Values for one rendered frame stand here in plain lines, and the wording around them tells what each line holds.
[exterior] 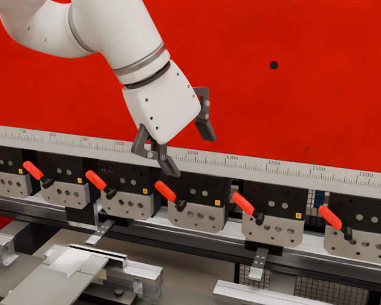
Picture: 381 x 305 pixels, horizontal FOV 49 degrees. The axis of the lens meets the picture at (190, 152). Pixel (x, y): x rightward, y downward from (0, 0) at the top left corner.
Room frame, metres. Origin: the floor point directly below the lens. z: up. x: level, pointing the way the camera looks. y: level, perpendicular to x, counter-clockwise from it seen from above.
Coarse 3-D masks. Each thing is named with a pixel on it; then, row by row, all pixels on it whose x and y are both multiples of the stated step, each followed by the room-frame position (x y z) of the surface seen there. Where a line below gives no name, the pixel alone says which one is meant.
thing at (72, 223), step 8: (72, 208) 1.11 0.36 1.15; (88, 208) 1.09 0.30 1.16; (96, 208) 1.10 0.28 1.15; (72, 216) 1.11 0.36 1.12; (80, 216) 1.10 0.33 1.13; (88, 216) 1.10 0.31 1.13; (96, 216) 1.10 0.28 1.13; (72, 224) 1.13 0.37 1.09; (80, 224) 1.12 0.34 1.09; (88, 224) 1.10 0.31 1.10; (96, 224) 1.09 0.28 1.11
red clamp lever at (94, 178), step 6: (90, 174) 1.01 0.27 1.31; (96, 174) 1.02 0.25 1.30; (90, 180) 1.01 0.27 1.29; (96, 180) 1.00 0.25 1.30; (102, 180) 1.02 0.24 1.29; (96, 186) 1.00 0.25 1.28; (102, 186) 1.00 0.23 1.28; (108, 192) 1.00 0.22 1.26; (114, 192) 1.00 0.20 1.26; (108, 198) 0.99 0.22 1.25
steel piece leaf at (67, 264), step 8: (64, 256) 1.08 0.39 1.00; (72, 256) 1.08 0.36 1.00; (56, 264) 1.03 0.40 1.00; (64, 264) 1.03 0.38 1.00; (72, 264) 1.03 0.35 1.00; (80, 264) 1.03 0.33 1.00; (48, 272) 0.99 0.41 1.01; (56, 272) 0.98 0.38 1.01; (64, 272) 0.97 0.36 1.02; (72, 272) 1.00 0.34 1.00
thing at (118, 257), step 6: (72, 246) 1.14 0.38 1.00; (78, 246) 1.13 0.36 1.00; (84, 246) 1.13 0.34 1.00; (96, 252) 1.11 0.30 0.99; (102, 252) 1.10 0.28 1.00; (108, 252) 1.10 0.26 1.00; (114, 252) 1.10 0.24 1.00; (108, 258) 1.07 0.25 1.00; (114, 258) 1.07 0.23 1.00; (120, 258) 1.07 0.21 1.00; (126, 258) 1.08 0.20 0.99; (108, 264) 1.07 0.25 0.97; (114, 264) 1.07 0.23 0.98; (120, 264) 1.06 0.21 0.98
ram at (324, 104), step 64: (64, 0) 1.06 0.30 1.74; (192, 0) 0.96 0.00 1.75; (256, 0) 0.92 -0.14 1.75; (320, 0) 0.88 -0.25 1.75; (0, 64) 1.13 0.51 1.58; (64, 64) 1.07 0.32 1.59; (192, 64) 0.96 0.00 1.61; (256, 64) 0.91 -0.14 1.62; (320, 64) 0.87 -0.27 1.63; (64, 128) 1.08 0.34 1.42; (128, 128) 1.01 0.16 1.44; (192, 128) 0.96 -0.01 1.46; (256, 128) 0.91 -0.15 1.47; (320, 128) 0.87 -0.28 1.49
